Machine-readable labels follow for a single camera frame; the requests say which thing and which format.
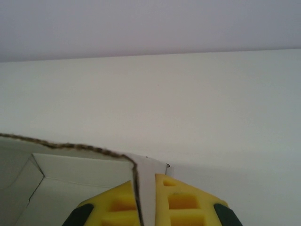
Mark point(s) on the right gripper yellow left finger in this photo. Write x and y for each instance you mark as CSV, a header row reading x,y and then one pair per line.
x,y
105,204

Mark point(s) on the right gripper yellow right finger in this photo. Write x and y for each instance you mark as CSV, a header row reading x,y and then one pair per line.
x,y
188,207

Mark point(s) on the white paper box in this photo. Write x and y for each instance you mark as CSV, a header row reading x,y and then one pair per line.
x,y
82,169

